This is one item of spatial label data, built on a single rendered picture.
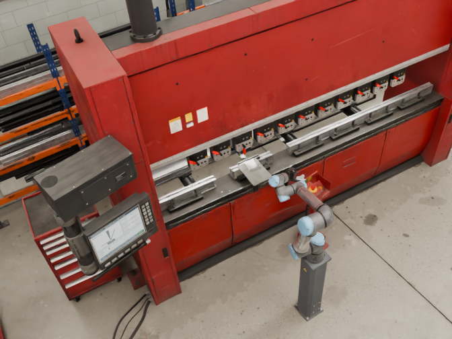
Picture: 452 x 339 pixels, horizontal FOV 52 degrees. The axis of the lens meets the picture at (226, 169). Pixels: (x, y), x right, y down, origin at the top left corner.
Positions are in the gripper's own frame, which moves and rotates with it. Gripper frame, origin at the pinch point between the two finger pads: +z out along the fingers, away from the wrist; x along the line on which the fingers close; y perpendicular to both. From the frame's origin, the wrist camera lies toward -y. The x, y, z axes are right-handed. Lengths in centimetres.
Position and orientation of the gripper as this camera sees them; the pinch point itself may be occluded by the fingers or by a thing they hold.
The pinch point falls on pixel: (297, 174)
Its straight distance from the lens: 355.2
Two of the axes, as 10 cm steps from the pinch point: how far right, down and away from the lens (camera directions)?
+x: -6.8, -5.8, 4.5
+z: 6.4, -1.8, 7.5
